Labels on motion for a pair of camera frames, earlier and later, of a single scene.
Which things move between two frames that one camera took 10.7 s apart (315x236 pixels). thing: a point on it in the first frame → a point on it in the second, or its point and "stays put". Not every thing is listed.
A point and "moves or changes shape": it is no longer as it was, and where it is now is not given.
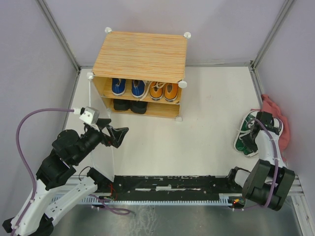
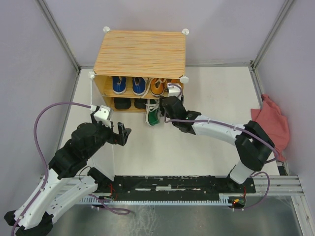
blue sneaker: x=118 y=86 stays put
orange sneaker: x=156 y=90 stays put
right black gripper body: x=247 y=140 → x=162 y=111
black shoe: x=121 y=104 stays put
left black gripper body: x=92 y=137 stays put
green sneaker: x=245 y=141 moves or changes shape
